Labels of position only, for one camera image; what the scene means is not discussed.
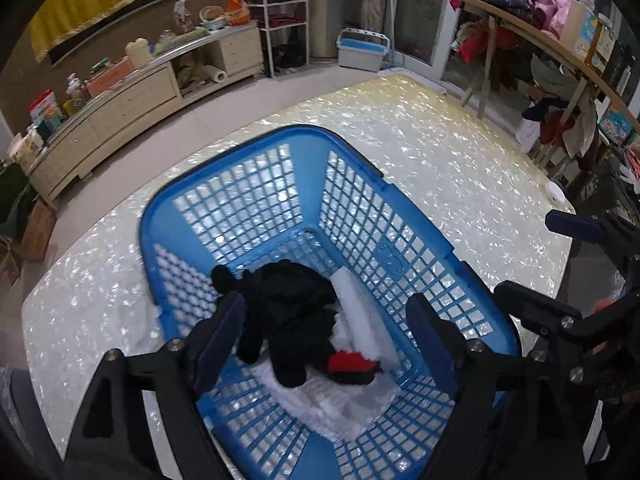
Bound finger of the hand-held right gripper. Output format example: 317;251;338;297
494;281;606;346
545;210;640;261

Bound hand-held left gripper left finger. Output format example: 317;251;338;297
65;291;247;480

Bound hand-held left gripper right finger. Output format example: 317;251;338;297
406;294;586;480

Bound black plush toy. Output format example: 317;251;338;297
210;260;383;388

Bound thick white towel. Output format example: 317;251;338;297
250;360;401;443

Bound blue plastic basket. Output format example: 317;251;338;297
140;124;521;480

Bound colourful box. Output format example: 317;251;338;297
597;102;638;148

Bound clothes under desk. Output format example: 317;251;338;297
450;20;601;161

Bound wooden desk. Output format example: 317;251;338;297
417;0;640;136

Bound cardboard box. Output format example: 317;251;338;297
20;200;56;261

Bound dark green cloth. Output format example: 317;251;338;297
0;165;36;236

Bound cream television cabinet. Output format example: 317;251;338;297
22;25;266;201

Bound glass sliding door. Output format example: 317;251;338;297
395;0;451;66

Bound blue white storage box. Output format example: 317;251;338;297
336;27;391;72

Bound tissue box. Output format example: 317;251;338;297
10;132;46;163

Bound pink flat box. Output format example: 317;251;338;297
85;60;133;96

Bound patterned curtain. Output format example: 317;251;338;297
362;0;401;56

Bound red white carton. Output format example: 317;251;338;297
29;90;58;123

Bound white plastic jug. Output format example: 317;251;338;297
125;40;153;68

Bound white metal rack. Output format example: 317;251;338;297
236;0;311;78

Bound standing air conditioner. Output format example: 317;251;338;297
310;0;351;58

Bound wall television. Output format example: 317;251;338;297
50;0;196;66

